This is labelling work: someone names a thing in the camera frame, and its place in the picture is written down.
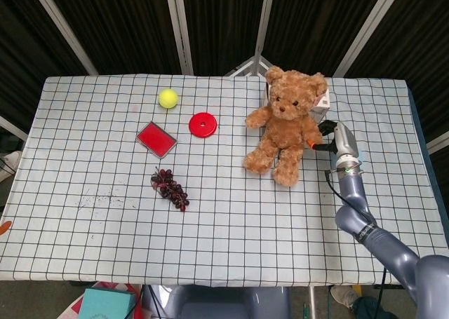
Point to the white black checked tablecloth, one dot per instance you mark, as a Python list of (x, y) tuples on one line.
[(217, 235)]

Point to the red round plastic disc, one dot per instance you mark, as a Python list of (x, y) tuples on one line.
[(203, 124)]

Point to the red ink pad case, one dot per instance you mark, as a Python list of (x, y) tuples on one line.
[(156, 139)]

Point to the brown plush teddy bear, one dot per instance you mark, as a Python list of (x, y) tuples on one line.
[(287, 136)]

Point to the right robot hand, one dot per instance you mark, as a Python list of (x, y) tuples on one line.
[(344, 140)]

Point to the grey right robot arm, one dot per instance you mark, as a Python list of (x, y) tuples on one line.
[(352, 189)]

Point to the grey robot torso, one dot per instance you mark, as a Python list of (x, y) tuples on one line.
[(214, 303)]

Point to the dark red grape bunch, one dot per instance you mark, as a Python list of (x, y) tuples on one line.
[(168, 187)]

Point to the white shoe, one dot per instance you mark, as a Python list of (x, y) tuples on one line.
[(10, 161)]

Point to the white cardboard box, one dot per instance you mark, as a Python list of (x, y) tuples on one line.
[(323, 105)]

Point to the yellow tennis ball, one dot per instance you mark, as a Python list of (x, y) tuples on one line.
[(168, 98)]

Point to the teal cardboard box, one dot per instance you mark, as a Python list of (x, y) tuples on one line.
[(105, 303)]

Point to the white partition post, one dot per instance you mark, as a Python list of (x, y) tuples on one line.
[(63, 28), (180, 28), (365, 31), (261, 31)]

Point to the worn beige shoe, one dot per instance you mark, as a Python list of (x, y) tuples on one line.
[(345, 296)]

